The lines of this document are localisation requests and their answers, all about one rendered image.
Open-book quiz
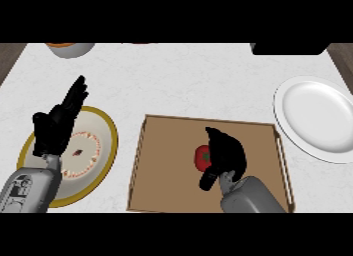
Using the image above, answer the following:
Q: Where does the white bowl with orange contents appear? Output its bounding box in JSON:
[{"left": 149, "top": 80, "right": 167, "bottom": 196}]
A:
[{"left": 44, "top": 42, "right": 96, "bottom": 59}]

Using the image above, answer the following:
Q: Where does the brown wooden tray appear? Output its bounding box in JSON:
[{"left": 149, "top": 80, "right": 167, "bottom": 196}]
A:
[{"left": 125, "top": 114, "right": 297, "bottom": 214}]

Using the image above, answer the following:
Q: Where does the gold-rimmed patterned plate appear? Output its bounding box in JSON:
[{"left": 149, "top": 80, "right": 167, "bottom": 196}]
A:
[{"left": 16, "top": 105, "right": 119, "bottom": 209}]

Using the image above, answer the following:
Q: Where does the red tomato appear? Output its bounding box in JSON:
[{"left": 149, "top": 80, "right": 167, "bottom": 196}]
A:
[{"left": 193, "top": 144, "right": 214, "bottom": 173}]

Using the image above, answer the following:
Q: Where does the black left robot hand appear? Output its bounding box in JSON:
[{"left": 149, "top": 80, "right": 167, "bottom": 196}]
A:
[{"left": 31, "top": 75, "right": 90, "bottom": 158}]

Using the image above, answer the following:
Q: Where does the plain white plate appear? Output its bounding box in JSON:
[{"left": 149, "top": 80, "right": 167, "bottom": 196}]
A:
[{"left": 271, "top": 75, "right": 353, "bottom": 164}]

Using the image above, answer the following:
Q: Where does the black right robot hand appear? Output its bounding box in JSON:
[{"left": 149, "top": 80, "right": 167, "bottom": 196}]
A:
[{"left": 198, "top": 126, "right": 246, "bottom": 192}]

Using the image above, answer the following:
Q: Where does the black appliance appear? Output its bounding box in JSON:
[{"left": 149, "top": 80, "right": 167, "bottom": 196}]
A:
[{"left": 249, "top": 42, "right": 331, "bottom": 56}]

